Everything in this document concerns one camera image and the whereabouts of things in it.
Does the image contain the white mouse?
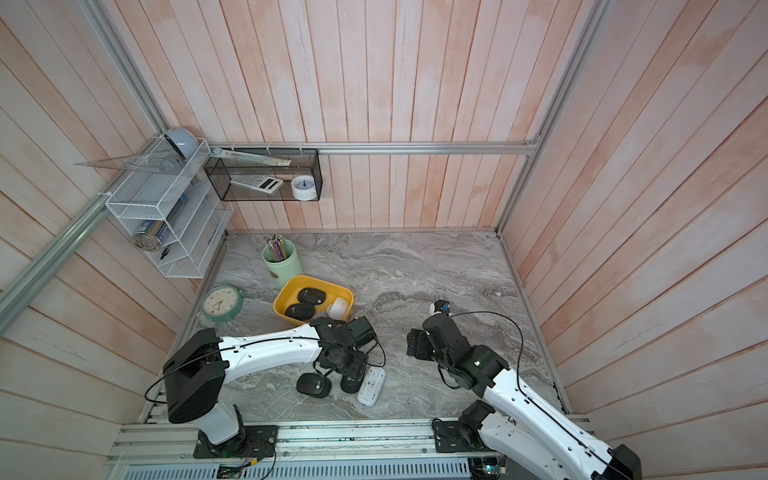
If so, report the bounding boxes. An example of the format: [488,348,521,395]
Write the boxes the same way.
[326,297,350,321]
[357,366,386,407]

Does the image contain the black mouse slim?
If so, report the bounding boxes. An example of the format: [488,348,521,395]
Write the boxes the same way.
[340,373,365,394]

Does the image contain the black mouse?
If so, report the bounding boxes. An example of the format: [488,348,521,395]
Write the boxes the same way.
[297,287,327,306]
[284,302,316,322]
[296,372,332,398]

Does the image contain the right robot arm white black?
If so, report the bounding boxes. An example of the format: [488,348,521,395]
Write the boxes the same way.
[407,312,643,479]

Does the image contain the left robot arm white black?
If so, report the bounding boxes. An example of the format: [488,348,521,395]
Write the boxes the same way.
[159,317,377,456]

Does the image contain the green pen holder cup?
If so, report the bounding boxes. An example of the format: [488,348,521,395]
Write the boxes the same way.
[262,239,303,289]

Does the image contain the coloured pencils bundle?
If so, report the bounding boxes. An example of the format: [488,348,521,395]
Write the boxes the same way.
[267,234,289,263]

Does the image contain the green round alarm clock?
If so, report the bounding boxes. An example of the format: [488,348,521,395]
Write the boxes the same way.
[199,285,244,323]

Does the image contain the white tape roll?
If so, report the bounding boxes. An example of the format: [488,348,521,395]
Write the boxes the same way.
[291,175,318,201]

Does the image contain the white calculator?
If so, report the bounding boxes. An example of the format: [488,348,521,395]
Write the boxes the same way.
[231,174,284,195]

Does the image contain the rolled items in shelf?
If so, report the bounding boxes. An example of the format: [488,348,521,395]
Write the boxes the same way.
[133,220,169,252]

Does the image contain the transparent straight ruler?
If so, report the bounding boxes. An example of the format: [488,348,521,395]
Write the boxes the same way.
[210,148,291,167]

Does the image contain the transparent triangle ruler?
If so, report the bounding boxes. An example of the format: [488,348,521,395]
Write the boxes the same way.
[76,151,184,174]

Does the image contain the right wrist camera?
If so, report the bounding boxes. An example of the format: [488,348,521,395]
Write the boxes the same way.
[429,300,451,316]

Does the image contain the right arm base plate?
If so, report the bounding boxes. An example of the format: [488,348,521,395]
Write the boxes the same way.
[431,418,487,453]

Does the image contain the aluminium front rail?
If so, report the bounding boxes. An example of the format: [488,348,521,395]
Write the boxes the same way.
[101,413,602,464]

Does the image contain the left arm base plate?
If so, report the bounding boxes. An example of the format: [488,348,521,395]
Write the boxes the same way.
[193,425,279,460]

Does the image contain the white vented cable duct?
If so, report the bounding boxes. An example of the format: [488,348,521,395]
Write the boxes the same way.
[115,458,472,479]

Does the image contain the black mesh wall basket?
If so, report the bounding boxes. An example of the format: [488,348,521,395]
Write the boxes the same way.
[204,147,324,202]

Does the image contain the white wire wall shelf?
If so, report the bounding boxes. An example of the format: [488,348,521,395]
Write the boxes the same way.
[106,136,233,279]

